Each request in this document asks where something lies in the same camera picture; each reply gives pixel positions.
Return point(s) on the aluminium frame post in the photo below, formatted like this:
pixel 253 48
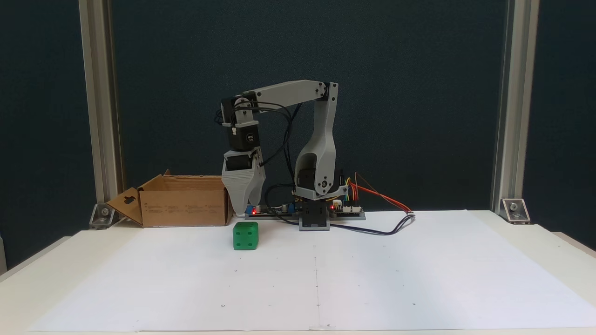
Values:
pixel 514 93
pixel 100 93

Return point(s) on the small controller circuit board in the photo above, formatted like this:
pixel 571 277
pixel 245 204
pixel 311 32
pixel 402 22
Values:
pixel 354 212

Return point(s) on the blue power circuit board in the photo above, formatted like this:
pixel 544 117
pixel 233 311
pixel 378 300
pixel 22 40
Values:
pixel 272 212

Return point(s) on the open cardboard box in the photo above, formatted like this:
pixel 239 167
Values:
pixel 181 204

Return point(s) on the metal corner bracket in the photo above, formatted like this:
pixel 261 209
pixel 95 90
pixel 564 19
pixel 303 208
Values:
pixel 103 215
pixel 514 209

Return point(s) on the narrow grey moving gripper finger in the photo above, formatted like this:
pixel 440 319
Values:
pixel 259 179

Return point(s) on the grey black Koch robot arm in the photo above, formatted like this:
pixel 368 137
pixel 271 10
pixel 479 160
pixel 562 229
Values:
pixel 321 149

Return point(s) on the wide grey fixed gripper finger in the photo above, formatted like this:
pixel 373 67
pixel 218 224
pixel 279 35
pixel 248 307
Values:
pixel 238 190

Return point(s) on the green die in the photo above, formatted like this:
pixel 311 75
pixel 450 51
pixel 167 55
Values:
pixel 245 235

